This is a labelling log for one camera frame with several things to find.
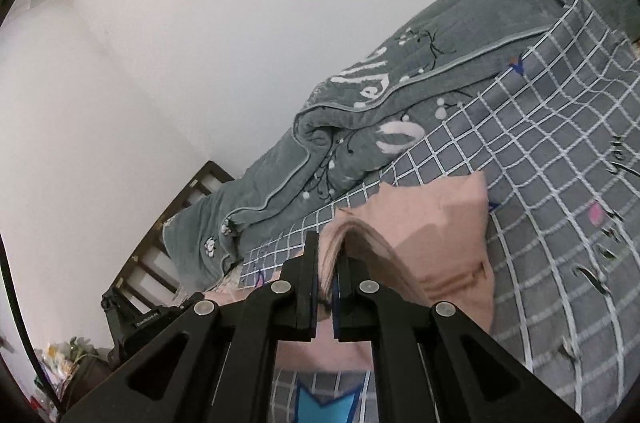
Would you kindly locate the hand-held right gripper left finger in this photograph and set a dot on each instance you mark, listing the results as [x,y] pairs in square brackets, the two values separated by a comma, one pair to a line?
[312,303]

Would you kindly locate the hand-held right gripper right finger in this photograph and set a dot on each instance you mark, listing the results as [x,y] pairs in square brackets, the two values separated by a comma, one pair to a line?
[339,303]

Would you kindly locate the pink knit sweater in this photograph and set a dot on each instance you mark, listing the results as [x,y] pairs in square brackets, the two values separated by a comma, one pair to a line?
[440,248]

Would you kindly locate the cluttered plastic bags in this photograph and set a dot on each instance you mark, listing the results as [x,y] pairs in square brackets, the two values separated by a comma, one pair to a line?
[70,363]

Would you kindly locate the dark wooden headboard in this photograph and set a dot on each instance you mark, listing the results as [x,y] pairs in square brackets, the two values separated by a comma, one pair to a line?
[200,175]

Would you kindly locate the grey checked star blanket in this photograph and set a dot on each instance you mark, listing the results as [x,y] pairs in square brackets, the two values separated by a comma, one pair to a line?
[540,183]

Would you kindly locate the grey floral quilt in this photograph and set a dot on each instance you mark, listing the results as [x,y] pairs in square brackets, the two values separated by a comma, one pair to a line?
[450,33]

